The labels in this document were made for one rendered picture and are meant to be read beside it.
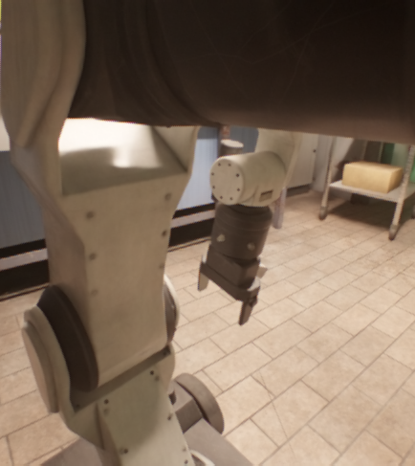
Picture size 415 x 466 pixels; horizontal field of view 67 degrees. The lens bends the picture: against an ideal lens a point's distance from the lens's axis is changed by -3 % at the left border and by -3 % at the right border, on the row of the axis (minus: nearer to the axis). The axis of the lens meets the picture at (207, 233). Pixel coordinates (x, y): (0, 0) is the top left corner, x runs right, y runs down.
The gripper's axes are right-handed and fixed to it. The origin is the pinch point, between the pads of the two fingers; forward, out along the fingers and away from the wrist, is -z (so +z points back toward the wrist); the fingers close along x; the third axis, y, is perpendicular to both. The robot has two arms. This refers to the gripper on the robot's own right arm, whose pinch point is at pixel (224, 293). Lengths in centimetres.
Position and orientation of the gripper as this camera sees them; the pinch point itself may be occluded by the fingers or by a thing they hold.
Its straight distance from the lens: 59.9
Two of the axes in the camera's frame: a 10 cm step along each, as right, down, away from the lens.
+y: -7.1, 2.6, -6.5
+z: 1.6, -8.5, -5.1
